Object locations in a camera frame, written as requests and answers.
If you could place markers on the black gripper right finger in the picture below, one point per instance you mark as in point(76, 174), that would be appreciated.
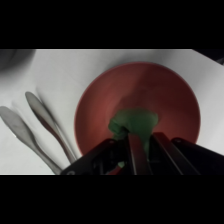
point(175, 156)

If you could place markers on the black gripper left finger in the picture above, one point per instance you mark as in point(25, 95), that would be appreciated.
point(140, 156)

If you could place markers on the green triangle block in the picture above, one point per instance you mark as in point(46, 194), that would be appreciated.
point(136, 120)

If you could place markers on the pink bowl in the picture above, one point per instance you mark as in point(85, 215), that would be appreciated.
point(100, 110)

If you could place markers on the black bowl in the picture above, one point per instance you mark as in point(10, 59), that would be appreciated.
point(13, 59)

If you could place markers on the metal tongs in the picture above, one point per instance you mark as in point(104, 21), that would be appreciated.
point(25, 131)

